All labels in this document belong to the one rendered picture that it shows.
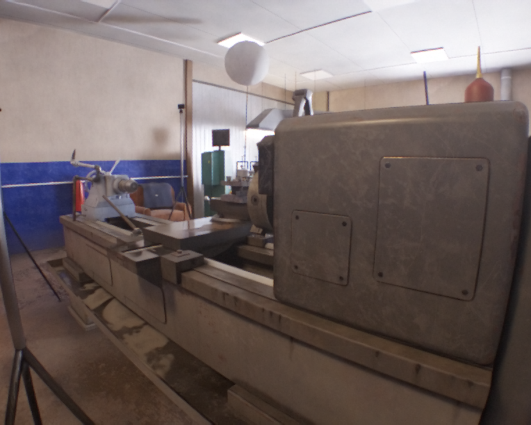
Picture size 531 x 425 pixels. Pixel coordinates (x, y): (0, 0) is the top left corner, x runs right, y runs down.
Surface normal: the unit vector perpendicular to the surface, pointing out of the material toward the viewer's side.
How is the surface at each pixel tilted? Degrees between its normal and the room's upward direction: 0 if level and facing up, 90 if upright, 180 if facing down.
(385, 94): 90
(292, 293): 90
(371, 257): 90
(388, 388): 90
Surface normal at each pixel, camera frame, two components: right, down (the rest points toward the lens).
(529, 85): -0.66, 0.11
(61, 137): 0.76, 0.10
